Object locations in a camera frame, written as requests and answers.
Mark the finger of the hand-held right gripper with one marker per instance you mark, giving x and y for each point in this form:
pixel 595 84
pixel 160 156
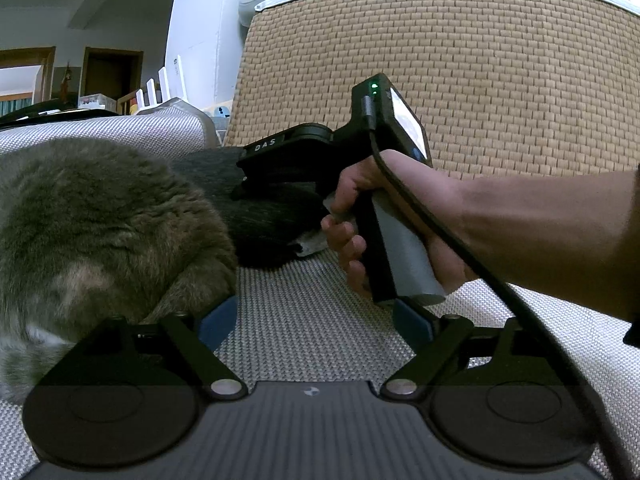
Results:
pixel 280 189

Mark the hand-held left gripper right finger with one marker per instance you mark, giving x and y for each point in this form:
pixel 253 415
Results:
pixel 415 322

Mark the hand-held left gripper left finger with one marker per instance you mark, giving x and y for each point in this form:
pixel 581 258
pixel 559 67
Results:
pixel 220 322

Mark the black fuzzy sweater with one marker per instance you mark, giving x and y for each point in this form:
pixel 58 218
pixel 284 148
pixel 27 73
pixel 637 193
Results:
pixel 270 230

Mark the person's right forearm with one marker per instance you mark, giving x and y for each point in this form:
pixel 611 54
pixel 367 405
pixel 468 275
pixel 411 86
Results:
pixel 550 240

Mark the person's right hand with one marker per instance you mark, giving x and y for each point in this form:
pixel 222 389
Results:
pixel 415 175

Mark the grey textured sofa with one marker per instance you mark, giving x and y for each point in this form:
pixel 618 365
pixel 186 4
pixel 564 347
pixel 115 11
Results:
pixel 310 320

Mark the small white blue container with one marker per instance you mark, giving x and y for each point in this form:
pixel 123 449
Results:
pixel 220 115

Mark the white router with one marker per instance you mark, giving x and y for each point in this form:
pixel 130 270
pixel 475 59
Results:
pixel 176 77

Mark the grey tabby cat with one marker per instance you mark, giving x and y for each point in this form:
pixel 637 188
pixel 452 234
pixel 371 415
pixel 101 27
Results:
pixel 100 220

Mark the woven beige cushion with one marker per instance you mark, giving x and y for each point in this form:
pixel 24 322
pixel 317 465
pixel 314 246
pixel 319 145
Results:
pixel 500 60

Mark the dark wooden door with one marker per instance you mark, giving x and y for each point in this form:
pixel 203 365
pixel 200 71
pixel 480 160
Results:
pixel 112 77

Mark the clear storage box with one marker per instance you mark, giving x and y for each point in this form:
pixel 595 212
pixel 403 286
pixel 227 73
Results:
pixel 97 101

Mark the dark table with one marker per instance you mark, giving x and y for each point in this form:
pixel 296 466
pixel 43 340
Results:
pixel 50 113

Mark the wooden door frame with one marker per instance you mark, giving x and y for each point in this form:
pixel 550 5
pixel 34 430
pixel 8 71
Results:
pixel 47 72

